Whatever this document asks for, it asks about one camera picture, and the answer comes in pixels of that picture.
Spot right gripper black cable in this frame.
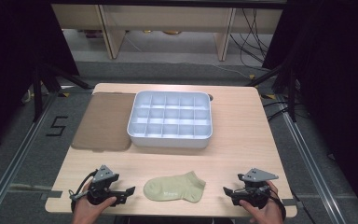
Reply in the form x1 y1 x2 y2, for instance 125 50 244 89
268 188 287 222

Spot person's right hand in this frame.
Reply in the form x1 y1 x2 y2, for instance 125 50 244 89
239 180 284 224

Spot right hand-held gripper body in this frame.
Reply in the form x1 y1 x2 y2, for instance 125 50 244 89
236 167 279 209

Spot light wooden desk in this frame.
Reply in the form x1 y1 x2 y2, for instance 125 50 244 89
50 3 283 62

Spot bundle of black hanging cables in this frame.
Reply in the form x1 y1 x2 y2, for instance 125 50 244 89
229 8 274 64

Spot white divided storage box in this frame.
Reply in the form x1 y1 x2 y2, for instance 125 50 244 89
126 90 213 149

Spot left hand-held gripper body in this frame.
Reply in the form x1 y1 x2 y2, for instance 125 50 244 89
87 164 120 206

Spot white floor cable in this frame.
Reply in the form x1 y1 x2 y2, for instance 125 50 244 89
124 31 252 79

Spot black floor cables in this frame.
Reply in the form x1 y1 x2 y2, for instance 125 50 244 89
262 100 296 123

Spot black metal stand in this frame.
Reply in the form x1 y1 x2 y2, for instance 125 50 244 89
245 63 298 123
32 62 94 123

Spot aluminium floor rail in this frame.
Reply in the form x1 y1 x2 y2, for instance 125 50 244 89
275 94 343 224
0 92 59 224

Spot pale green ankle sock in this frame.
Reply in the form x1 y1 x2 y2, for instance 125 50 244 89
143 171 207 203

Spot person's left hand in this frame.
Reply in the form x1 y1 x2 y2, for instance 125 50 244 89
73 182 117 224

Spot black curtain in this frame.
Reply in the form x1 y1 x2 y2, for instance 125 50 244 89
262 0 358 224
0 0 80 157

